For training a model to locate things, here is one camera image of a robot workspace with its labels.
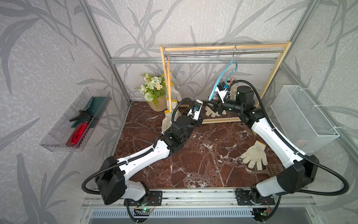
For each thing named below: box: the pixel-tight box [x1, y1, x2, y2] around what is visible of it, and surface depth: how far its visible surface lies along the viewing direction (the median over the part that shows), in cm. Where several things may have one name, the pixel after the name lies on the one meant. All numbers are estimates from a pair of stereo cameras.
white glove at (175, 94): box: [170, 82, 183, 102], surface depth 91 cm
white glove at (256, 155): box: [240, 140, 269, 171], surface depth 90 cm
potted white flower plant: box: [134, 73, 167, 112], surface depth 92 cm
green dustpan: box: [71, 96, 109, 128], surface depth 69 cm
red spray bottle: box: [65, 121, 89, 147], surface depth 61 cm
